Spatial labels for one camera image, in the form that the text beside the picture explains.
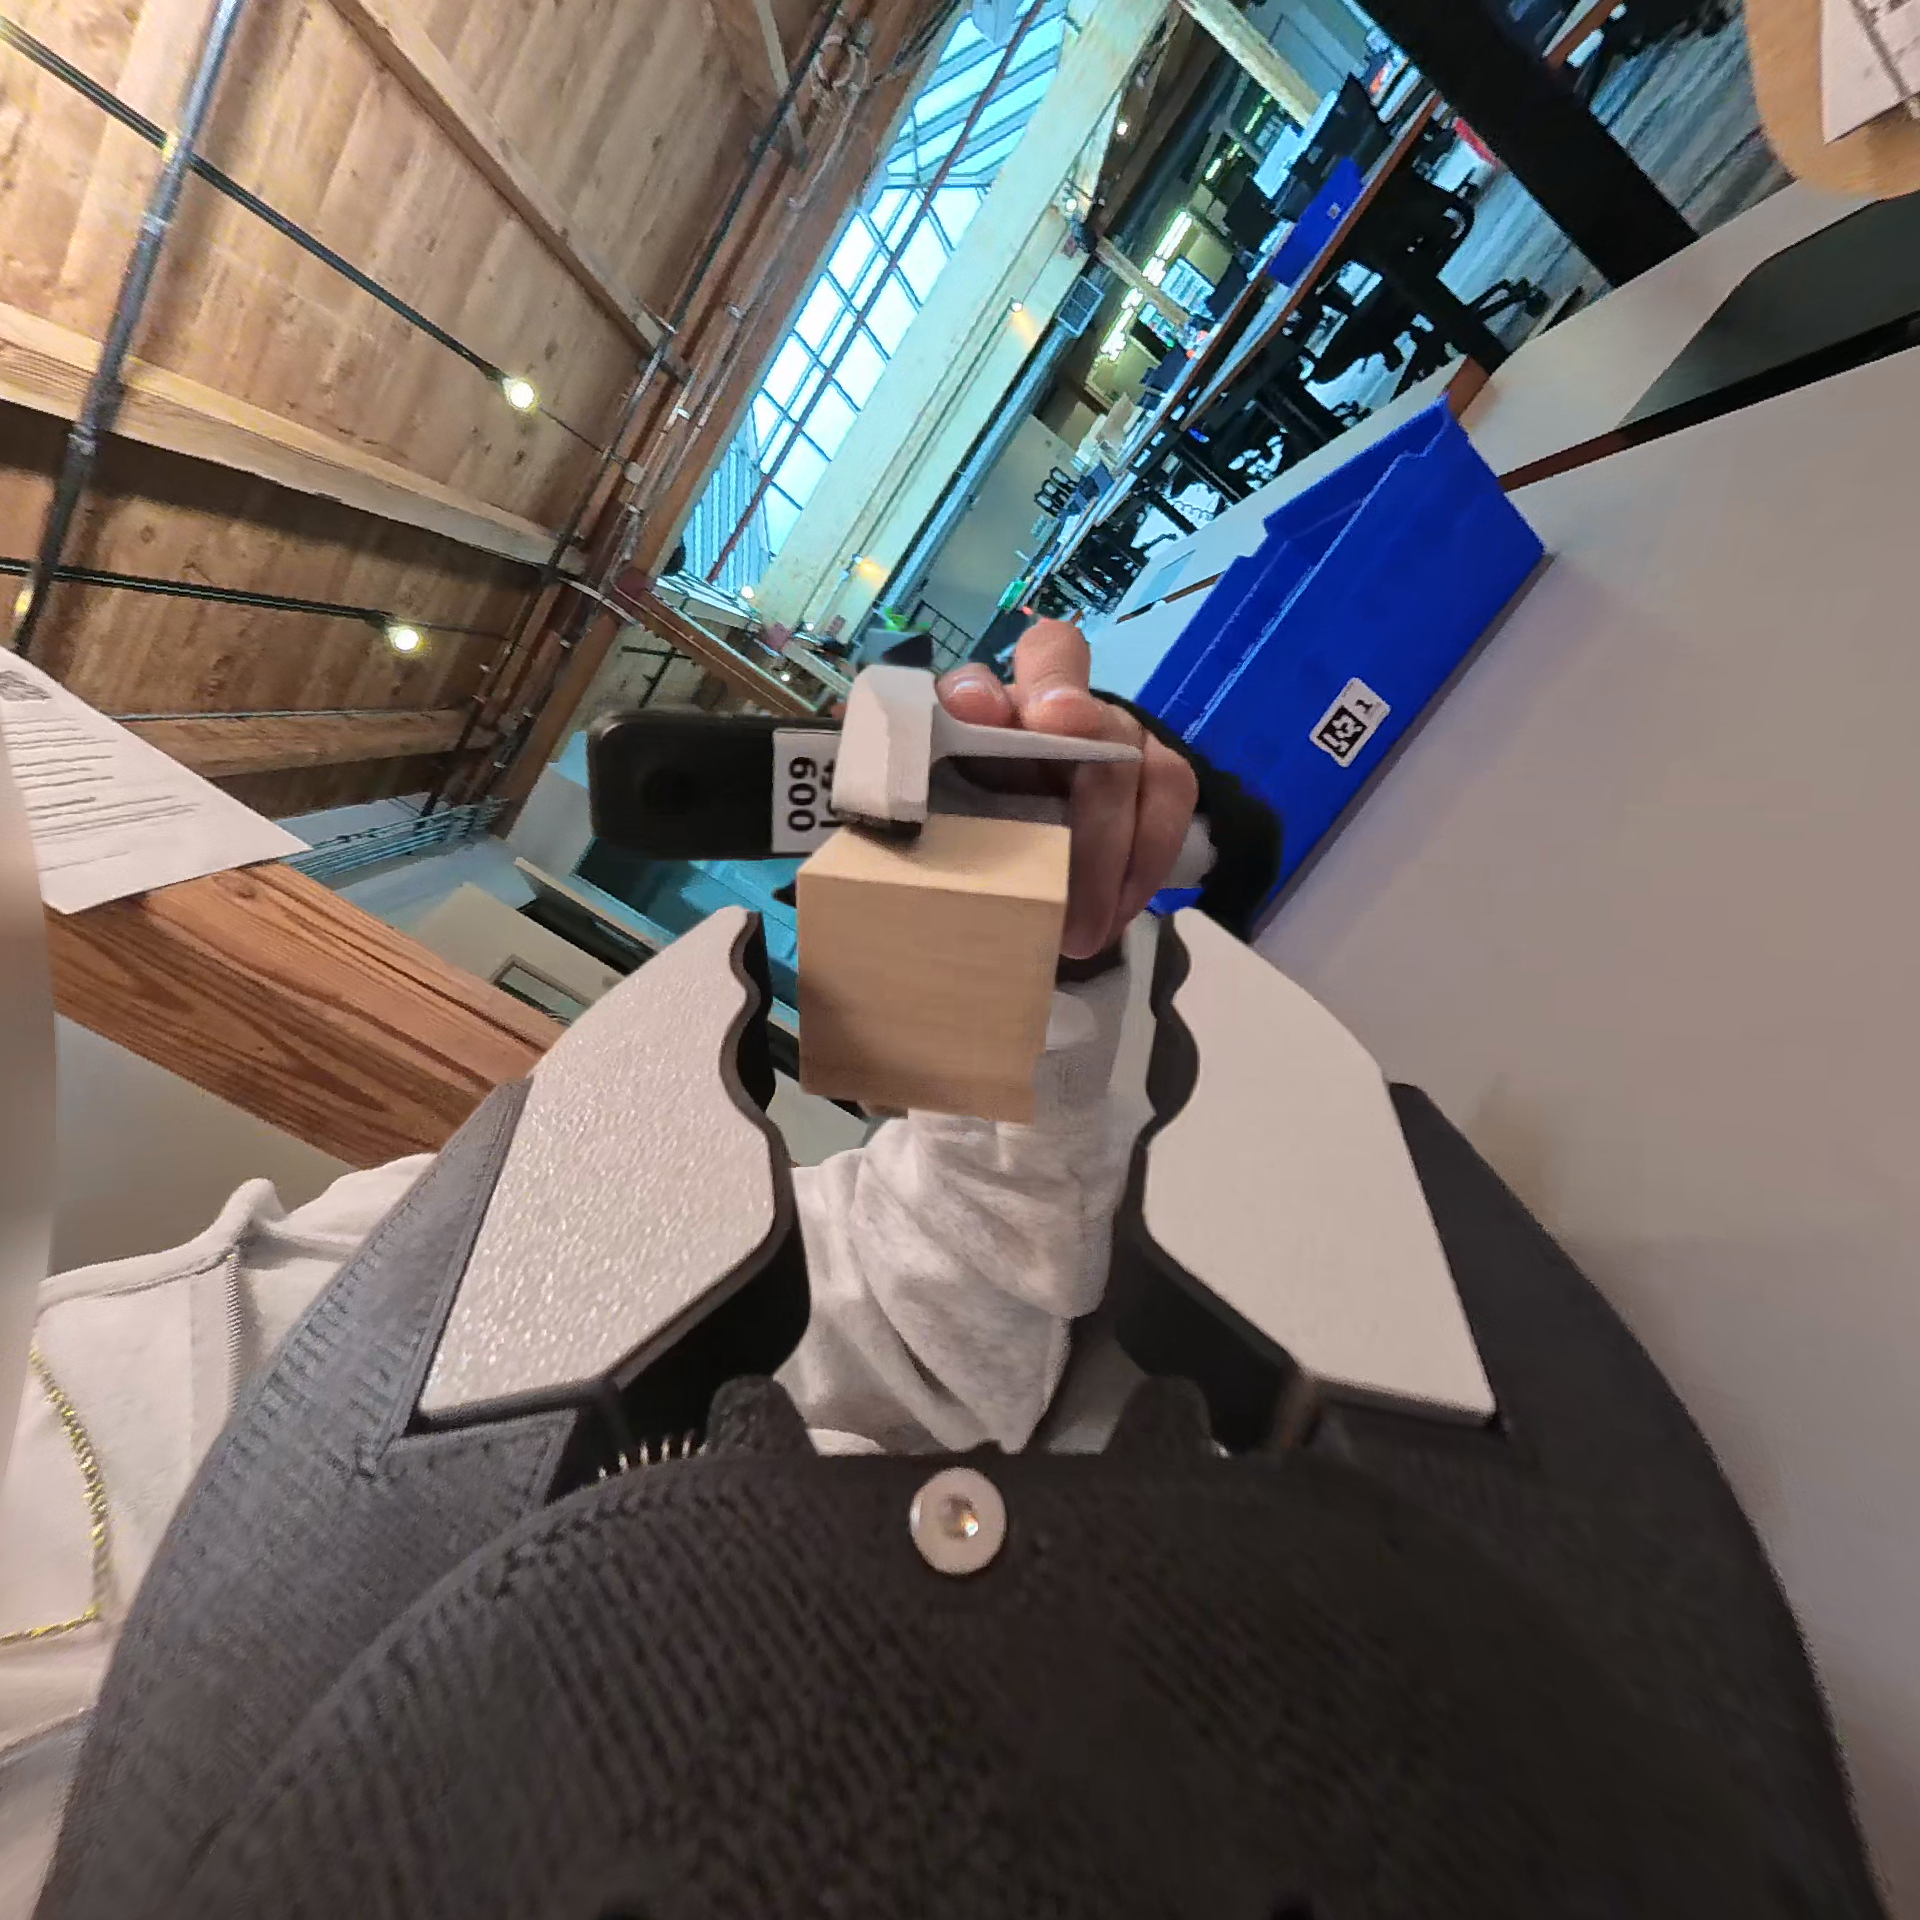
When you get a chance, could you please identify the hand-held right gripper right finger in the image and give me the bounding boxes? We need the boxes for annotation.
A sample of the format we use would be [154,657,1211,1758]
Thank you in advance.
[1113,907,1502,1454]

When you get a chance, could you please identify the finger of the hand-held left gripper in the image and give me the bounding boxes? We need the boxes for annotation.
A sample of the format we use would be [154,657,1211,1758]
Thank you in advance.
[830,662,946,832]

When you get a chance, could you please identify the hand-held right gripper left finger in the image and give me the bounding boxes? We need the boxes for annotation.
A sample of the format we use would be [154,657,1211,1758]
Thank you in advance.
[417,907,818,1427]

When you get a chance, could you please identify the wooden cube with blue face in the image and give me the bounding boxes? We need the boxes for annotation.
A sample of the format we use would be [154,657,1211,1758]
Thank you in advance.
[795,816,1074,1127]

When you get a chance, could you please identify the blue plastic bin white tag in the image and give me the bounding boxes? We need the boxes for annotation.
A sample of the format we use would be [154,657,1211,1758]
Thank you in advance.
[1136,398,1550,935]

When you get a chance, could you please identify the person's left forearm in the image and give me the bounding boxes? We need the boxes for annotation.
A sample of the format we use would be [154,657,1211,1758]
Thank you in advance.
[780,913,1168,1454]

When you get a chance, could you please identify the person's left hand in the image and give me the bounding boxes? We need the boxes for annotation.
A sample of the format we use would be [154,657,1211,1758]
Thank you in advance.
[934,615,1206,965]

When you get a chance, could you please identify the wooden ceiling beam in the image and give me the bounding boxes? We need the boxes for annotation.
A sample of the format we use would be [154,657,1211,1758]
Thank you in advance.
[42,862,561,1173]

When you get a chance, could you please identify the large skylight window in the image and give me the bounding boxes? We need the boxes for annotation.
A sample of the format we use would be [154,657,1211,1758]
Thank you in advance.
[681,0,1074,595]

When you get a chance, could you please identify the person's light grey hoodie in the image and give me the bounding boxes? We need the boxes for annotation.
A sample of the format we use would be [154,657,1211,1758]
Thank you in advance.
[0,1152,506,1920]

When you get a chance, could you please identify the white printed paper sheet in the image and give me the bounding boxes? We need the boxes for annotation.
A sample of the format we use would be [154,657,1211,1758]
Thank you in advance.
[0,647,313,916]

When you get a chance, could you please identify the office desks and chairs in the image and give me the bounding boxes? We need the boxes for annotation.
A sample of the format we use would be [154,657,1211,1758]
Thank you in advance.
[900,0,1594,633]

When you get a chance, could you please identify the grey metal pipe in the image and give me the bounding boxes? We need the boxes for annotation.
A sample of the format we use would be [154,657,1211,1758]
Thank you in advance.
[11,0,254,616]

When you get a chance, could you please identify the instruction sheet on stand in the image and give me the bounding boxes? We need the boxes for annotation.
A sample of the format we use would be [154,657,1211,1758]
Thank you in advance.
[1747,0,1920,201]

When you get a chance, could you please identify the printed instruction sheet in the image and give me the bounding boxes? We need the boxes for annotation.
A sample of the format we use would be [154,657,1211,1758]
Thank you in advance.
[1818,0,1920,147]

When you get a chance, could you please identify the black steel post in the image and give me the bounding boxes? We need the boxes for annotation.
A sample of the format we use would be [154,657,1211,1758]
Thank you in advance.
[1359,0,1706,289]

